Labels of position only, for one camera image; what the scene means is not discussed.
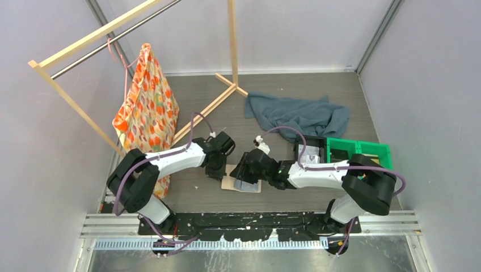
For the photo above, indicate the beige leather card holder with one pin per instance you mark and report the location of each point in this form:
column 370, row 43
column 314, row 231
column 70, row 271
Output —
column 227, row 182

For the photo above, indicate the blue grey cloth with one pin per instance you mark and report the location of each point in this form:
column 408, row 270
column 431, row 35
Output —
column 316, row 118

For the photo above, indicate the orange floral fabric bag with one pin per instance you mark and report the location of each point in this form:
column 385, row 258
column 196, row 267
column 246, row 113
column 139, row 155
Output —
column 148, row 116

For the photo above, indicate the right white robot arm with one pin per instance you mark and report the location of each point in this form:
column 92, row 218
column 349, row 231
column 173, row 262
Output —
column 369, row 187

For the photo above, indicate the black tray with cards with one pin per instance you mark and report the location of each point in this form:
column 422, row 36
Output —
column 314, row 152

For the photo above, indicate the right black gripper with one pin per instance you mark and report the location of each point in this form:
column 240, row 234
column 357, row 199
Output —
column 242, row 169

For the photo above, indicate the green plastic bin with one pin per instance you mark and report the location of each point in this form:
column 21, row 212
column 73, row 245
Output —
column 343, row 149

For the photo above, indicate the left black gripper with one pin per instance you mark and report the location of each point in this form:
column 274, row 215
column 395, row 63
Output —
column 217, row 174

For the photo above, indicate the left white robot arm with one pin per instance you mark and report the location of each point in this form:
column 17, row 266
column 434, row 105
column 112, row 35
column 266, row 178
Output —
column 133, row 180

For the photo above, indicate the metal hanging rod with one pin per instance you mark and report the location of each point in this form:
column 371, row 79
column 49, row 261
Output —
column 114, row 39

